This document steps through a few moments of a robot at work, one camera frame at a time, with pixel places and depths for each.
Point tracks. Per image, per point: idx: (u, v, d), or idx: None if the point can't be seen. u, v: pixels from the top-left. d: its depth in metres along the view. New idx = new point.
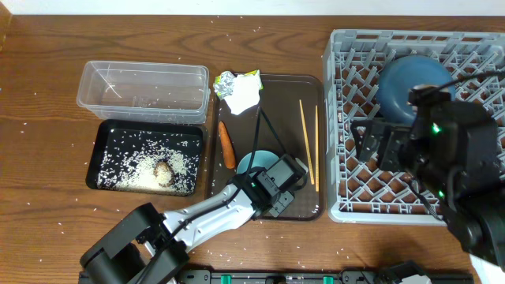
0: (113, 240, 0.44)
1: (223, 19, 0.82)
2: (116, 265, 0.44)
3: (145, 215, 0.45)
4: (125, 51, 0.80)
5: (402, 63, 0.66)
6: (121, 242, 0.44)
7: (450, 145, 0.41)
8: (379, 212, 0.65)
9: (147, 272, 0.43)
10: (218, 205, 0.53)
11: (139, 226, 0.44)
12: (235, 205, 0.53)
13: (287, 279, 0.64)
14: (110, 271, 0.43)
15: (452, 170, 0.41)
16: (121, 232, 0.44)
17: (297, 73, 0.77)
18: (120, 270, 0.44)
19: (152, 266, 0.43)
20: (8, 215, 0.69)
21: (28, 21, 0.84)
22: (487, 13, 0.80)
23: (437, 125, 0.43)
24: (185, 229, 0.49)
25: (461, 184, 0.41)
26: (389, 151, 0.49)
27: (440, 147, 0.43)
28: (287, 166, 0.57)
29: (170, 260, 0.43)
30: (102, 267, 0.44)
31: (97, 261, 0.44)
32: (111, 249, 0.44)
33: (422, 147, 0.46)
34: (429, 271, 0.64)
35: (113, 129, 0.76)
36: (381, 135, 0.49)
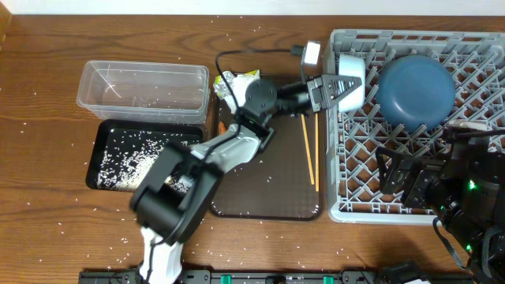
0: (153, 176, 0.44)
1: (223, 18, 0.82)
2: (161, 198, 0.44)
3: (173, 149, 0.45)
4: (125, 51, 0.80)
5: (392, 76, 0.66)
6: (161, 180, 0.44)
7: (485, 204, 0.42)
8: (379, 212, 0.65)
9: (199, 193, 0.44)
10: (231, 138, 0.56)
11: (173, 159, 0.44)
12: (245, 137, 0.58)
13: (287, 279, 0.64)
14: (158, 205, 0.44)
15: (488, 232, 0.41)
16: (158, 168, 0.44)
17: (297, 74, 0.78)
18: (168, 203, 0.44)
19: (200, 187, 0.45)
20: (8, 214, 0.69)
21: (27, 21, 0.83)
22: (487, 13, 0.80)
23: (473, 182, 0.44)
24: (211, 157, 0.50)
25: (496, 248, 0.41)
26: (417, 188, 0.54)
27: (475, 203, 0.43)
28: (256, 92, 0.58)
29: (211, 177, 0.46)
30: (152, 206, 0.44)
31: (144, 202, 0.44)
32: (155, 186, 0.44)
33: (451, 192, 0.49)
34: (428, 270, 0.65)
35: (113, 130, 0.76)
36: (408, 170, 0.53)
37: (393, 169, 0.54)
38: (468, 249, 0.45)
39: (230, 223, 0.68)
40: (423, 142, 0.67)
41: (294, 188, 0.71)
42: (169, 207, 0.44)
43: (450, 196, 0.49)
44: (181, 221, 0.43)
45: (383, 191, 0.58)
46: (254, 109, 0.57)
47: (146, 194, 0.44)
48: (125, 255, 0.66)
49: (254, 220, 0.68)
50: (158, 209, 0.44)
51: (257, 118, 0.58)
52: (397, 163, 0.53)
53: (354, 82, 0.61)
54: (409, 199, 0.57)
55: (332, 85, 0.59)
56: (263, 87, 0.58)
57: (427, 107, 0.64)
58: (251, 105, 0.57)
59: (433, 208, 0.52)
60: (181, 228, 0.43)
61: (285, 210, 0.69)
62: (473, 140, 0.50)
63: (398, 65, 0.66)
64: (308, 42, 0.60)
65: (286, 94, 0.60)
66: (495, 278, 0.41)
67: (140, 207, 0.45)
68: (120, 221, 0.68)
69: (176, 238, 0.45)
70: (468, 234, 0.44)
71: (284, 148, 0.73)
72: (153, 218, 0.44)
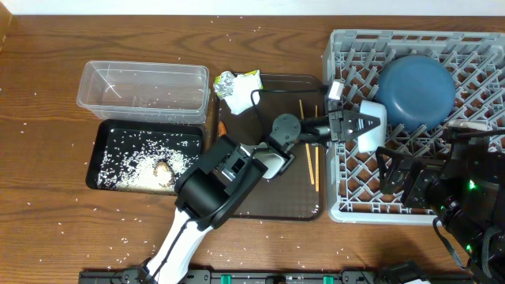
0: (206, 160, 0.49)
1: (223, 19, 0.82)
2: (204, 184, 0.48)
3: (228, 141, 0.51)
4: (125, 51, 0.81)
5: (390, 87, 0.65)
6: (210, 165, 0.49)
7: (485, 203, 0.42)
8: (379, 212, 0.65)
9: (243, 182, 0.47)
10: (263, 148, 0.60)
11: (225, 147, 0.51)
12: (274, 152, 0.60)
13: (287, 279, 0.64)
14: (202, 190, 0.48)
15: (488, 230, 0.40)
16: (212, 152, 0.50)
17: (297, 73, 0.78)
18: (211, 189, 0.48)
19: (246, 176, 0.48)
20: (8, 214, 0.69)
21: (28, 21, 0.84)
22: (486, 14, 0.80)
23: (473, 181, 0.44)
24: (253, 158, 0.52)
25: (497, 248, 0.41)
26: (417, 188, 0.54)
27: (475, 203, 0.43)
28: (282, 127, 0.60)
29: (257, 170, 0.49)
30: (196, 189, 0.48)
31: (190, 184, 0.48)
32: (203, 170, 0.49)
33: (451, 192, 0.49)
34: (428, 271, 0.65)
35: (113, 130, 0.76)
36: (408, 169, 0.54)
37: (394, 169, 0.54)
38: (467, 248, 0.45)
39: (230, 223, 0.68)
40: (423, 142, 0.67)
41: (294, 188, 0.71)
42: (211, 193, 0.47)
43: (450, 196, 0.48)
44: (221, 206, 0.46)
45: (383, 191, 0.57)
46: (278, 139, 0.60)
47: (192, 177, 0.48)
48: (125, 255, 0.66)
49: (254, 220, 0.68)
50: (201, 192, 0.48)
51: (281, 147, 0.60)
52: (398, 163, 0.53)
53: (374, 121, 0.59)
54: (409, 200, 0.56)
55: (353, 121, 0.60)
56: (289, 122, 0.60)
57: (435, 103, 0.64)
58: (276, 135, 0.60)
59: (433, 208, 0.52)
60: (220, 213, 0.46)
61: (285, 210, 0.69)
62: (473, 140, 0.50)
63: (390, 76, 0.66)
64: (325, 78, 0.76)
65: (307, 125, 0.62)
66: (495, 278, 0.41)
67: (185, 188, 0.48)
68: (120, 221, 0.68)
69: (215, 223, 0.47)
70: (468, 233, 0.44)
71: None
72: (195, 200, 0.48)
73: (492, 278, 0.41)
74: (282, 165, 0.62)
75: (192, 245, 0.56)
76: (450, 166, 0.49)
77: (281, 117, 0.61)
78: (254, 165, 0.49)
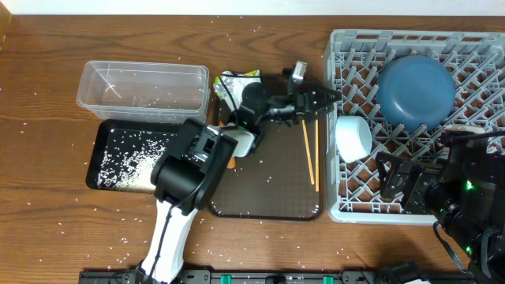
0: (174, 147, 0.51)
1: (223, 19, 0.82)
2: (178, 170, 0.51)
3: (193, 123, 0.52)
4: (125, 51, 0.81)
5: (390, 87, 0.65)
6: (181, 150, 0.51)
7: (483, 204, 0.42)
8: (379, 212, 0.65)
9: (216, 161, 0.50)
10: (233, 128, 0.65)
11: (192, 130, 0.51)
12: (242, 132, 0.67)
13: (287, 279, 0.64)
14: (177, 175, 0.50)
15: (487, 230, 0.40)
16: (180, 139, 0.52)
17: None
18: (186, 173, 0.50)
19: (217, 155, 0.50)
20: (8, 215, 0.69)
21: (27, 21, 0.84)
22: (486, 14, 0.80)
23: (470, 182, 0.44)
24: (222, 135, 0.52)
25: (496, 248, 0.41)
26: (416, 192, 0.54)
27: (473, 203, 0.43)
28: (252, 96, 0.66)
29: (228, 144, 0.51)
30: (170, 176, 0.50)
31: (163, 173, 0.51)
32: (174, 155, 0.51)
33: (450, 196, 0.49)
34: (428, 270, 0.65)
35: (113, 129, 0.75)
36: (407, 173, 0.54)
37: (394, 173, 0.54)
38: (468, 251, 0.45)
39: (230, 223, 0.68)
40: (423, 142, 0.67)
41: (294, 188, 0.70)
42: (187, 177, 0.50)
43: (449, 199, 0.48)
44: (200, 187, 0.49)
45: (383, 195, 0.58)
46: (250, 106, 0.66)
47: (166, 166, 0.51)
48: (125, 255, 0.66)
49: (254, 220, 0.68)
50: (178, 178, 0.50)
51: (252, 117, 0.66)
52: (397, 167, 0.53)
53: (336, 95, 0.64)
54: (409, 204, 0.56)
55: (316, 94, 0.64)
56: (256, 90, 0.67)
57: (434, 102, 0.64)
58: (248, 105, 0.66)
59: (433, 213, 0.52)
60: (200, 193, 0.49)
61: (285, 209, 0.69)
62: (471, 143, 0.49)
63: (389, 76, 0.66)
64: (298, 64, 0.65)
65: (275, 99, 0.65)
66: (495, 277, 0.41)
67: (161, 178, 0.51)
68: (120, 221, 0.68)
69: (196, 203, 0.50)
70: (468, 235, 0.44)
71: (277, 144, 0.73)
72: (173, 187, 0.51)
73: (493, 278, 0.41)
74: (253, 141, 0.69)
75: (181, 236, 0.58)
76: (450, 170, 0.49)
77: (249, 86, 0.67)
78: (223, 141, 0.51)
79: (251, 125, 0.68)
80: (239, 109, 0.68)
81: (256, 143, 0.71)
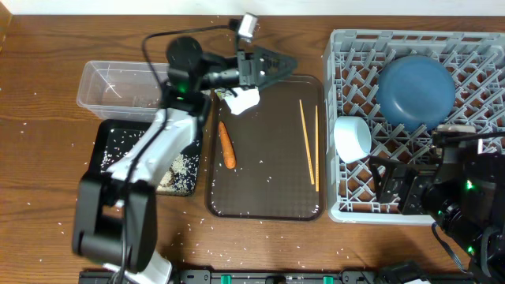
0: (83, 216, 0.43)
1: (223, 18, 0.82)
2: (103, 234, 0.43)
3: (94, 180, 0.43)
4: (125, 51, 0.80)
5: (390, 87, 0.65)
6: (89, 218, 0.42)
7: (483, 205, 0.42)
8: (379, 212, 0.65)
9: (132, 217, 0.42)
10: (158, 132, 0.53)
11: (94, 192, 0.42)
12: (175, 123, 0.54)
13: (287, 279, 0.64)
14: (102, 241, 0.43)
15: (488, 230, 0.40)
16: (85, 203, 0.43)
17: (297, 73, 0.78)
18: (112, 234, 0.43)
19: (131, 208, 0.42)
20: (8, 215, 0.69)
21: (27, 21, 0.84)
22: (486, 13, 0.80)
23: (470, 182, 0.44)
24: (137, 169, 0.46)
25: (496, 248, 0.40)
26: (412, 194, 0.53)
27: (474, 203, 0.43)
28: (181, 53, 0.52)
29: (140, 196, 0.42)
30: (91, 244, 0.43)
31: (84, 242, 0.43)
32: (88, 226, 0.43)
33: (447, 197, 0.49)
34: (428, 271, 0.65)
35: (113, 129, 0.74)
36: (402, 177, 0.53)
37: (388, 176, 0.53)
38: (468, 251, 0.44)
39: (230, 223, 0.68)
40: (423, 142, 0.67)
41: (294, 188, 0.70)
42: (114, 237, 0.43)
43: (447, 199, 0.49)
44: (127, 245, 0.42)
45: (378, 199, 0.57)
46: (181, 66, 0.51)
47: (87, 233, 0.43)
48: None
49: (254, 220, 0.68)
50: (106, 243, 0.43)
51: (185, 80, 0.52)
52: (390, 172, 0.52)
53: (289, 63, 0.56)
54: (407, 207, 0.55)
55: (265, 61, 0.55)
56: (184, 47, 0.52)
57: (433, 102, 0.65)
58: (177, 66, 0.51)
59: (431, 214, 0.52)
60: (132, 255, 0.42)
61: (285, 210, 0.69)
62: (462, 144, 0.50)
63: (389, 76, 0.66)
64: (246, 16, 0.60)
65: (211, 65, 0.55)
66: (494, 276, 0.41)
67: (86, 248, 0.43)
68: None
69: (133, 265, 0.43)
70: (469, 236, 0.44)
71: (278, 144, 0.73)
72: (102, 255, 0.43)
73: (492, 278, 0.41)
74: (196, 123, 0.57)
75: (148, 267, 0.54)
76: (445, 169, 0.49)
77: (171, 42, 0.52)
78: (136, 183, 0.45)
79: (188, 100, 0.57)
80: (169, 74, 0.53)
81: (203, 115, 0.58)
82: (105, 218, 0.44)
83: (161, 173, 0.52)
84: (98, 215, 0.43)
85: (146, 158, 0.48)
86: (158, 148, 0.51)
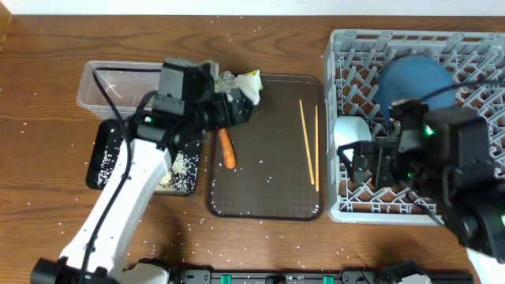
0: None
1: (224, 18, 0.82)
2: None
3: (44, 274, 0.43)
4: (125, 51, 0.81)
5: (388, 84, 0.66)
6: None
7: (442, 146, 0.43)
8: (379, 212, 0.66)
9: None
10: (121, 184, 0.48)
11: None
12: (142, 167, 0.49)
13: (287, 279, 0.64)
14: None
15: (444, 168, 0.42)
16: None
17: (297, 73, 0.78)
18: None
19: None
20: (8, 215, 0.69)
21: (27, 22, 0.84)
22: (486, 13, 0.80)
23: (429, 128, 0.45)
24: (96, 249, 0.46)
25: (454, 181, 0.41)
26: (381, 166, 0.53)
27: (432, 149, 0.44)
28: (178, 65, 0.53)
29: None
30: None
31: None
32: None
33: (411, 157, 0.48)
34: (429, 271, 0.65)
35: (113, 129, 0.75)
36: (370, 153, 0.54)
37: (357, 154, 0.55)
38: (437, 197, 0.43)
39: (230, 223, 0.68)
40: None
41: (294, 188, 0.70)
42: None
43: (409, 158, 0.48)
44: None
45: (353, 180, 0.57)
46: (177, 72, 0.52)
47: None
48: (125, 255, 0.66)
49: (254, 220, 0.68)
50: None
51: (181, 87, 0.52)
52: (359, 147, 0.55)
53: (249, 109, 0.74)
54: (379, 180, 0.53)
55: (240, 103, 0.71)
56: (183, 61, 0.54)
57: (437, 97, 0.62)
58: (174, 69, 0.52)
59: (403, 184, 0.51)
60: None
61: (285, 210, 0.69)
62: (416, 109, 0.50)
63: (389, 74, 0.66)
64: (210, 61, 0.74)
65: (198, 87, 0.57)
66: (454, 207, 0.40)
67: None
68: None
69: None
70: (434, 183, 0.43)
71: (278, 144, 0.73)
72: None
73: (453, 207, 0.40)
74: (168, 158, 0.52)
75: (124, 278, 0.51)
76: (408, 136, 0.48)
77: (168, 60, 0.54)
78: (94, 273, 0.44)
79: (160, 121, 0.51)
80: (162, 82, 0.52)
81: (177, 133, 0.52)
82: None
83: (132, 229, 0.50)
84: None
85: (106, 230, 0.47)
86: (125, 207, 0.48)
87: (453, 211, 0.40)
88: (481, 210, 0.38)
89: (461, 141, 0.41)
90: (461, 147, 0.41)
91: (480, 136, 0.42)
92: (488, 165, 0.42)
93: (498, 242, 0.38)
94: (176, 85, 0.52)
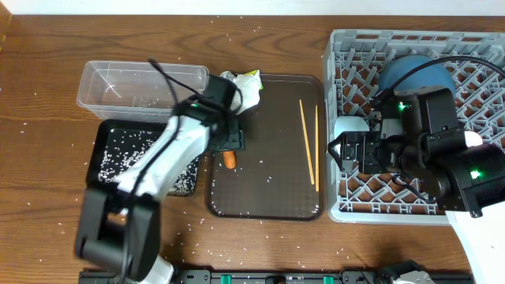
0: (88, 223, 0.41)
1: (223, 18, 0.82)
2: (106, 243, 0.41)
3: (99, 189, 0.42)
4: (125, 51, 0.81)
5: (389, 81, 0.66)
6: (95, 224, 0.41)
7: (415, 117, 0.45)
8: (379, 212, 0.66)
9: (135, 231, 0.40)
10: (169, 143, 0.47)
11: (99, 200, 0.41)
12: (186, 133, 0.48)
13: (287, 279, 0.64)
14: (104, 250, 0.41)
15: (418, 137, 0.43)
16: (88, 211, 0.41)
17: (297, 73, 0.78)
18: (114, 244, 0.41)
19: (132, 221, 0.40)
20: (8, 215, 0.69)
21: (27, 22, 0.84)
22: (486, 13, 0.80)
23: (402, 103, 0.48)
24: (144, 180, 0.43)
25: (427, 148, 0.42)
26: (367, 152, 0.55)
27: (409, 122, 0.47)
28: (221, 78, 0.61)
29: (144, 210, 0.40)
30: (95, 252, 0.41)
31: (88, 250, 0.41)
32: (92, 234, 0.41)
33: (391, 140, 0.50)
34: (429, 271, 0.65)
35: (113, 129, 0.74)
36: (356, 141, 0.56)
37: (343, 143, 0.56)
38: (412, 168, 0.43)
39: (230, 223, 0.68)
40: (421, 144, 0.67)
41: (294, 188, 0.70)
42: (116, 245, 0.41)
43: (388, 141, 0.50)
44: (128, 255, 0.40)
45: (342, 170, 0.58)
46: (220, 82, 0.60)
47: (91, 239, 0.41)
48: None
49: (254, 220, 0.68)
50: (106, 252, 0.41)
51: (227, 90, 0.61)
52: (345, 137, 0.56)
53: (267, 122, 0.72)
54: (367, 166, 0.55)
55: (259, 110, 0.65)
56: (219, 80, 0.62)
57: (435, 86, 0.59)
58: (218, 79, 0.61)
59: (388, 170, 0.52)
60: (133, 265, 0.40)
61: (285, 210, 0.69)
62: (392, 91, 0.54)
63: (391, 71, 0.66)
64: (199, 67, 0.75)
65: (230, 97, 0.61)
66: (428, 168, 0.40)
67: (88, 253, 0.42)
68: None
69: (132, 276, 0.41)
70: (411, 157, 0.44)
71: (278, 143, 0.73)
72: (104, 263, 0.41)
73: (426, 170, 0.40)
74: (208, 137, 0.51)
75: None
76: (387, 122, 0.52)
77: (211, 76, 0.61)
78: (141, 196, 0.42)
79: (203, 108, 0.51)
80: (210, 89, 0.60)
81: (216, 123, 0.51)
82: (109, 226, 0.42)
83: (170, 183, 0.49)
84: (102, 223, 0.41)
85: (154, 170, 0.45)
86: (170, 157, 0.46)
87: (427, 173, 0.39)
88: (453, 168, 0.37)
89: (429, 108, 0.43)
90: (431, 113, 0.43)
91: (447, 104, 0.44)
92: (459, 130, 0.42)
93: (469, 196, 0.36)
94: (219, 90, 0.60)
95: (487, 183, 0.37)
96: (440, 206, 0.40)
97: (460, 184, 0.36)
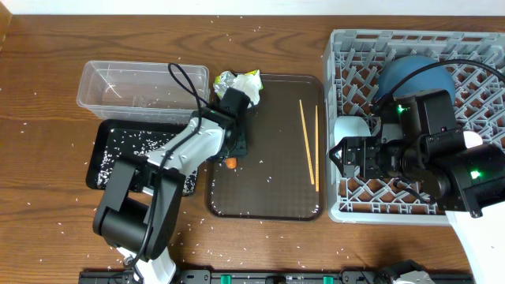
0: (113, 196, 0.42)
1: (224, 18, 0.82)
2: (129, 216, 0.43)
3: (128, 161, 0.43)
4: (125, 51, 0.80)
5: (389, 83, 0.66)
6: (119, 196, 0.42)
7: (414, 120, 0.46)
8: (379, 212, 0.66)
9: (162, 202, 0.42)
10: (192, 134, 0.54)
11: (126, 172, 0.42)
12: (207, 131, 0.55)
13: (287, 279, 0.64)
14: (125, 223, 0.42)
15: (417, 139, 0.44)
16: (115, 182, 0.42)
17: (297, 73, 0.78)
18: (135, 218, 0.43)
19: (159, 192, 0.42)
20: (8, 214, 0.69)
21: (27, 22, 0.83)
22: (485, 13, 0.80)
23: (402, 106, 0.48)
24: (171, 158, 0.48)
25: (427, 149, 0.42)
26: (367, 157, 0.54)
27: (408, 125, 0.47)
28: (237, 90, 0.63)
29: (170, 183, 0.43)
30: (114, 225, 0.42)
31: (107, 222, 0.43)
32: (114, 207, 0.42)
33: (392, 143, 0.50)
34: (428, 271, 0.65)
35: (113, 130, 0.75)
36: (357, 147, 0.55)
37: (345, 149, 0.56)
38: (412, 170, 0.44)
39: (230, 223, 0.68)
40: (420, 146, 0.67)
41: (293, 188, 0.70)
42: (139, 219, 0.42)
43: (388, 145, 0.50)
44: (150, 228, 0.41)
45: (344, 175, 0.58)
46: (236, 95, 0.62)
47: (114, 211, 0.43)
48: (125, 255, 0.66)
49: (254, 220, 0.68)
50: (126, 226, 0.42)
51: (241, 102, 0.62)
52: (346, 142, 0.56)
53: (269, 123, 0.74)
54: (368, 171, 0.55)
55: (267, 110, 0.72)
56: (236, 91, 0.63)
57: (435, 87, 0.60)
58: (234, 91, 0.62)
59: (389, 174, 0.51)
60: (151, 241, 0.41)
61: (285, 210, 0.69)
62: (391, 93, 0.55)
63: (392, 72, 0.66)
64: (199, 67, 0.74)
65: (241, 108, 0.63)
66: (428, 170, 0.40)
67: (106, 226, 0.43)
68: None
69: (148, 254, 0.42)
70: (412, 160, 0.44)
71: (278, 143, 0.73)
72: (121, 237, 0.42)
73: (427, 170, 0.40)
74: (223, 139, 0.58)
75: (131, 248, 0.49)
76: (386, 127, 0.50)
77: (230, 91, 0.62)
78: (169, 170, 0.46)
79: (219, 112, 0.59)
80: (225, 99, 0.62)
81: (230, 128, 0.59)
82: (130, 201, 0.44)
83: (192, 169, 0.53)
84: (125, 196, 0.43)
85: (180, 152, 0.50)
86: (193, 145, 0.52)
87: (428, 175, 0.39)
88: (454, 169, 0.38)
89: (428, 110, 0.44)
90: (429, 115, 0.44)
91: (445, 106, 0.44)
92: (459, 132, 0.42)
93: (470, 197, 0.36)
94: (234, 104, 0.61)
95: (488, 182, 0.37)
96: (442, 207, 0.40)
97: (460, 184, 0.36)
